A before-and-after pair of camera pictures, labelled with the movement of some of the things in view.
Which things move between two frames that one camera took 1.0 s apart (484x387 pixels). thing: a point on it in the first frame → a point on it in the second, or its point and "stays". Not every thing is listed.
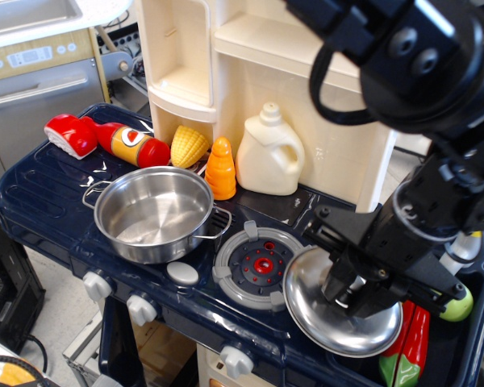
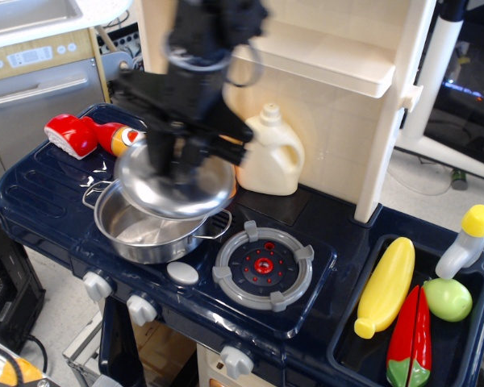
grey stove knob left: x=97 y=287 stays
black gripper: x=381 y=259 → x=191 y=103
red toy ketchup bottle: x=131 y=145 stays
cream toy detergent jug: x=269 y=155 stays
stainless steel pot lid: x=329 y=326 → x=198 y=187
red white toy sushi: x=77 y=136 stays
